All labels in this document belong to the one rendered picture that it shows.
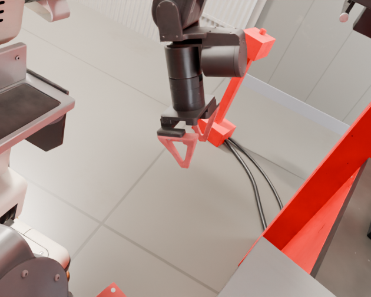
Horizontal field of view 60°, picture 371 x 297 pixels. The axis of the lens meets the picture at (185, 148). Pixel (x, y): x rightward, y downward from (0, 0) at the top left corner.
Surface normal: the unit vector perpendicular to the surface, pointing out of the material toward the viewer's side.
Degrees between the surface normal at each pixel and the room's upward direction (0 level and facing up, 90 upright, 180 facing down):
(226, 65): 91
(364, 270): 0
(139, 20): 90
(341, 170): 90
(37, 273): 63
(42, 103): 0
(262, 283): 0
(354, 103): 90
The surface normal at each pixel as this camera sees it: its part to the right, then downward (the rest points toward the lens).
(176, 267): 0.32, -0.72
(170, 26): -0.37, 0.50
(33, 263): 0.92, 0.10
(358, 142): -0.59, 0.36
